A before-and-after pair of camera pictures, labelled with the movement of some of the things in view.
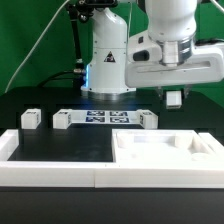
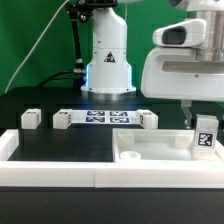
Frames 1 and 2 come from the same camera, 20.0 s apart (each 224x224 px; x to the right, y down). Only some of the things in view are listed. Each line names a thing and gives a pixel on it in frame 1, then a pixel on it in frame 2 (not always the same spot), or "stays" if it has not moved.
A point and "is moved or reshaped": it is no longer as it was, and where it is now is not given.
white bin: [160, 146] stays
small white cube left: [31, 118] stays
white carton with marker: [173, 99] is moved or reshaped
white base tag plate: [104, 117] stays
